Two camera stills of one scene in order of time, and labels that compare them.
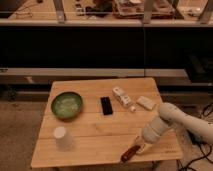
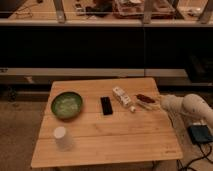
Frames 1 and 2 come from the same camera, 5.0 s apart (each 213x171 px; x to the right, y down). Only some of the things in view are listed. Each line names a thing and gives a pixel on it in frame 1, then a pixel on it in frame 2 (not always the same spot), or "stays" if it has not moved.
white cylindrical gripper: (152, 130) -> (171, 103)
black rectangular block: (106, 105) stays
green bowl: (66, 105) stays
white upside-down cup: (63, 141) stays
